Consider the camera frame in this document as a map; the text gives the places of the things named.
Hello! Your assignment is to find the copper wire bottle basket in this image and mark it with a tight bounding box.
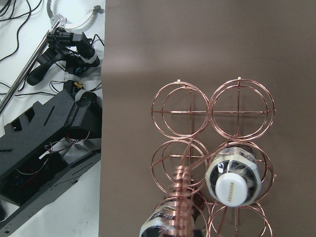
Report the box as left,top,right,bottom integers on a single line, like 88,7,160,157
151,78,276,237

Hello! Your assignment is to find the tea bottle white cap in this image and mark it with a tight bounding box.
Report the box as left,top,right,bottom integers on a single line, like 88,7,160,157
205,145,261,207
139,188,205,237

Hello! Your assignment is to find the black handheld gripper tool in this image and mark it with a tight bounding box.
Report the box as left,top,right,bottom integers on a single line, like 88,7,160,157
27,27,100,86

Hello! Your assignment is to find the chrome metal rod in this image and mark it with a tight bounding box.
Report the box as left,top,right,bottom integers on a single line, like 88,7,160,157
0,14,67,116

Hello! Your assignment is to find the black device frame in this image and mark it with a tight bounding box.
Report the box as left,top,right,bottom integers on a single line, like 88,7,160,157
0,90,102,237

